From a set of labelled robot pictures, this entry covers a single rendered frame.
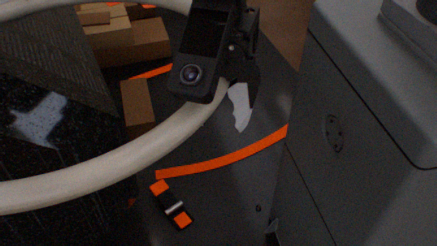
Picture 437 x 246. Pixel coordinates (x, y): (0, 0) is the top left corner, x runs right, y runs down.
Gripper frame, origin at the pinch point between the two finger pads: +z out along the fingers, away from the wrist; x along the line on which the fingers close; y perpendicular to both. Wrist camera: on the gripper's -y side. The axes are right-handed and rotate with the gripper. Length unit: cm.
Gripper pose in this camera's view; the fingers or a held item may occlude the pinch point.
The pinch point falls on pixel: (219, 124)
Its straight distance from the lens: 50.0
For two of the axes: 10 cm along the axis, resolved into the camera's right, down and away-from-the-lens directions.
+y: 2.8, -6.6, 7.0
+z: 0.4, 7.3, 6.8
